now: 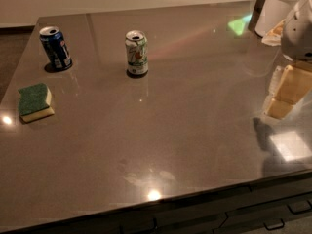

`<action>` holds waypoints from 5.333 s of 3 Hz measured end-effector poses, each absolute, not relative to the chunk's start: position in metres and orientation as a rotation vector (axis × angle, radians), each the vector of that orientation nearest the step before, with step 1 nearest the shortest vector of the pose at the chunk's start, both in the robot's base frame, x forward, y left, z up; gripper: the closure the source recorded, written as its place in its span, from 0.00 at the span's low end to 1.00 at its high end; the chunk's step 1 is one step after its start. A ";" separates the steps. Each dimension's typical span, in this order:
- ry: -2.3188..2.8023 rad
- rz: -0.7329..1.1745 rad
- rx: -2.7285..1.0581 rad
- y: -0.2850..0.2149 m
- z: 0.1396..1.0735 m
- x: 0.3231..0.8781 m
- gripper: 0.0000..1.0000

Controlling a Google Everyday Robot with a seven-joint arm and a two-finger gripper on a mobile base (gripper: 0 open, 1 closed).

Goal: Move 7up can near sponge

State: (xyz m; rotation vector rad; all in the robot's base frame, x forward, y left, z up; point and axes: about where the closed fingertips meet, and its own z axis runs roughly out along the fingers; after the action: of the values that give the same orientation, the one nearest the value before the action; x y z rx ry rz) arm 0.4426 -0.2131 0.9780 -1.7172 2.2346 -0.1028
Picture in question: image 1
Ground dark post behind table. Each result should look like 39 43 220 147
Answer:
248 0 265 32

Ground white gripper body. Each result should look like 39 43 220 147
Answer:
281 0 312 62

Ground blue pepsi can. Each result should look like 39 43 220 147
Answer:
39 26 72 70

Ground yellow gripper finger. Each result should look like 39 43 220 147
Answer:
264 64 312 119

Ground green yellow sponge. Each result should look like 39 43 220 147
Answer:
18 83 55 123

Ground black drawer handle right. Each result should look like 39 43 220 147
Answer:
288 200 312 215

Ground black drawer handle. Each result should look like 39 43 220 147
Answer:
263 219 285 231
288 200 312 215

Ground white green 7up can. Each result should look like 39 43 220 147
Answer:
125 30 148 76

